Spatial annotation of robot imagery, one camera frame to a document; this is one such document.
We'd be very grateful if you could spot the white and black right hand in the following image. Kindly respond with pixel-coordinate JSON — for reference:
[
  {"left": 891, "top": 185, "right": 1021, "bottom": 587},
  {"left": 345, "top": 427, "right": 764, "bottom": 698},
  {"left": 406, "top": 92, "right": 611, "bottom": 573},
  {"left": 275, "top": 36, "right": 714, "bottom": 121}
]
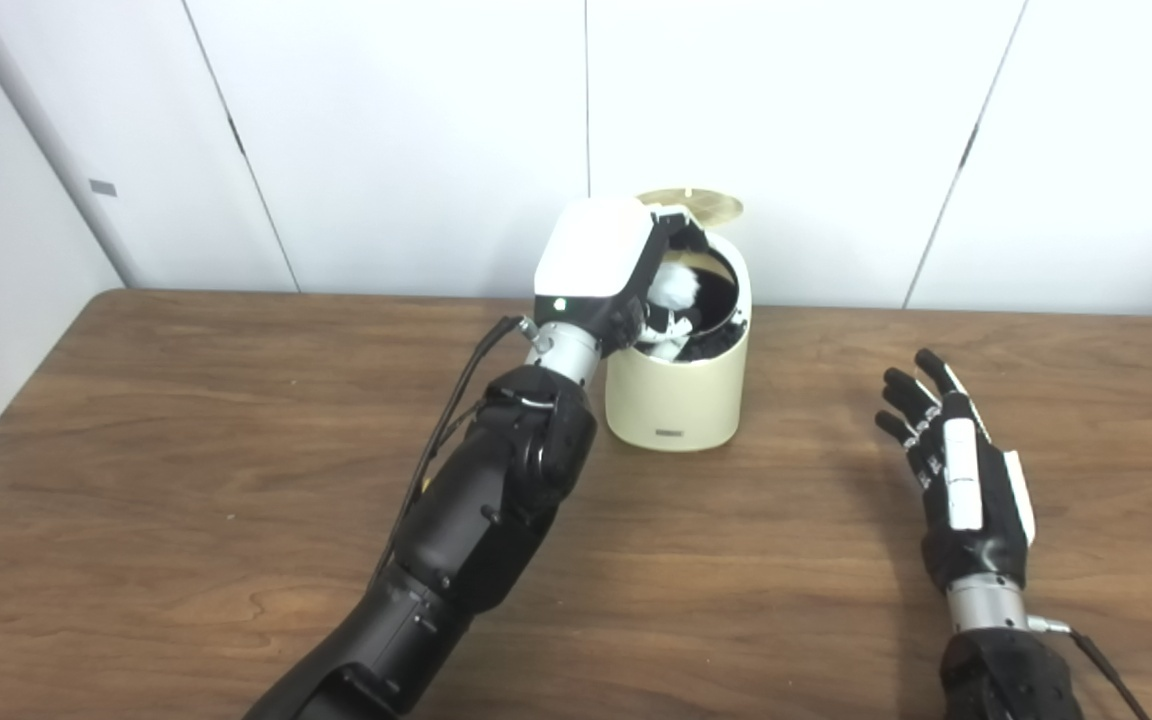
[{"left": 874, "top": 348, "right": 1037, "bottom": 596}]

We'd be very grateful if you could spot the white and black left hand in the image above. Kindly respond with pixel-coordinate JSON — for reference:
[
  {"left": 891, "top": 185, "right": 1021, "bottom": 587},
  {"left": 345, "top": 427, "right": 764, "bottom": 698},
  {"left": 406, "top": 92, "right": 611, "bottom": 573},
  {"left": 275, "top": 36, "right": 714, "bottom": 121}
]
[{"left": 533, "top": 197, "right": 707, "bottom": 362}]

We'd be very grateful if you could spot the white paper ball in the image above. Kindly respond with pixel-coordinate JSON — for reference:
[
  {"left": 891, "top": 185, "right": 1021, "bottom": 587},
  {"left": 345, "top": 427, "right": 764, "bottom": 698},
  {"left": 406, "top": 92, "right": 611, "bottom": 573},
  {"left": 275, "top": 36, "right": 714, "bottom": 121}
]
[{"left": 650, "top": 260, "right": 703, "bottom": 317}]

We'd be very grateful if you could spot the cream-colored lidded bin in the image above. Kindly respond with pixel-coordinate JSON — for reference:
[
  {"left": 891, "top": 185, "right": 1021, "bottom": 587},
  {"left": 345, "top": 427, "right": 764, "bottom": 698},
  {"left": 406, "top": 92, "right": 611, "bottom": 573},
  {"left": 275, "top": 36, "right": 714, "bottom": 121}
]
[{"left": 604, "top": 187, "right": 753, "bottom": 452}]

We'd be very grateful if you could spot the black bin liner bag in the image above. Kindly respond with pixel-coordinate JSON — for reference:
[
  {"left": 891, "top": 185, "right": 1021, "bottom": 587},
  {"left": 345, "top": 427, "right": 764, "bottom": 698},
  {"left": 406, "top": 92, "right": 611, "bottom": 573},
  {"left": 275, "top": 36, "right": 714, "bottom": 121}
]
[{"left": 636, "top": 250, "right": 742, "bottom": 363}]

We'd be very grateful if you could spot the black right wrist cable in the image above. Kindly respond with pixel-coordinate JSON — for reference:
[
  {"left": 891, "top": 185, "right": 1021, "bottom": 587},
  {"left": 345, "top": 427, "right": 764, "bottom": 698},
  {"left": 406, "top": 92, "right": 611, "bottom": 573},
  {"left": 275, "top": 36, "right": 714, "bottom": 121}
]
[{"left": 1026, "top": 615, "right": 1152, "bottom": 720}]

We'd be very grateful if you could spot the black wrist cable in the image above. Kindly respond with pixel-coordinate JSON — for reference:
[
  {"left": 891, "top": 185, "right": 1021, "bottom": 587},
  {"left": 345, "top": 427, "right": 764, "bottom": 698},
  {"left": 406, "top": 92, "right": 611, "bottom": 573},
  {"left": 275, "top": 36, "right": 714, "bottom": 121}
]
[
  {"left": 376, "top": 315, "right": 552, "bottom": 581},
  {"left": 1026, "top": 615, "right": 1152, "bottom": 720}
]

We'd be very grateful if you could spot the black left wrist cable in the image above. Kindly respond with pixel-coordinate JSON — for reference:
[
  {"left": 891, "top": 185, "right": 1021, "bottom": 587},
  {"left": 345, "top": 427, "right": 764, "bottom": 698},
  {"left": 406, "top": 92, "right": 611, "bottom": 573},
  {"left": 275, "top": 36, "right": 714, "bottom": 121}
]
[{"left": 376, "top": 315, "right": 552, "bottom": 581}]

